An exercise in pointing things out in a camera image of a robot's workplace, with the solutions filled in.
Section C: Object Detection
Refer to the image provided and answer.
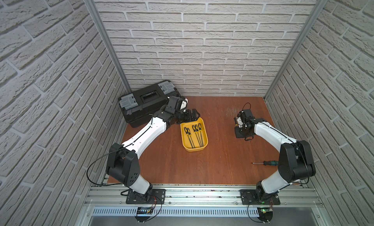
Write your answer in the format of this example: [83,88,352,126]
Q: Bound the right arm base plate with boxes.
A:
[239,189,281,205]

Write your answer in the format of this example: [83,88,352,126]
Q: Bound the right circuit board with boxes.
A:
[257,207,273,223]

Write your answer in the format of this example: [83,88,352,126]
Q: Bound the left circuit board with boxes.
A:
[135,207,154,223]

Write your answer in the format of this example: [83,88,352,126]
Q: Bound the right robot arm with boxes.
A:
[234,109,316,202]

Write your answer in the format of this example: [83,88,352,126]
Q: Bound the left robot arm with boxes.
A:
[106,96,200,197]

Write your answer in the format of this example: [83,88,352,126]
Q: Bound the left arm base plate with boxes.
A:
[126,189,166,205]

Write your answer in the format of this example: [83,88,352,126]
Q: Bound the black yellow file tool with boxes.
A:
[192,125,203,147]
[184,127,195,149]
[198,123,204,147]
[195,124,204,147]

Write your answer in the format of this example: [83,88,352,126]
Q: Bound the circuit board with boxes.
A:
[257,207,273,223]
[135,207,154,223]

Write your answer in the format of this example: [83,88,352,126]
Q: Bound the black plastic toolbox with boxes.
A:
[118,80,180,128]

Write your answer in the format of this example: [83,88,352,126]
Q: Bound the yellow plastic tray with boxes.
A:
[180,118,208,152]

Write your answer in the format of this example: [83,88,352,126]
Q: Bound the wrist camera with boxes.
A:
[179,98,188,112]
[235,117,243,128]

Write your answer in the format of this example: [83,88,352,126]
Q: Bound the aluminium frame rail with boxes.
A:
[83,184,323,207]

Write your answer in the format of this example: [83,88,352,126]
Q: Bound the green black screwdriver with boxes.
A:
[252,161,278,167]

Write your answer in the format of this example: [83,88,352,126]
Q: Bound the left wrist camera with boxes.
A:
[179,98,188,112]

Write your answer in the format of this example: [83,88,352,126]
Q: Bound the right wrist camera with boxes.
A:
[235,117,243,128]

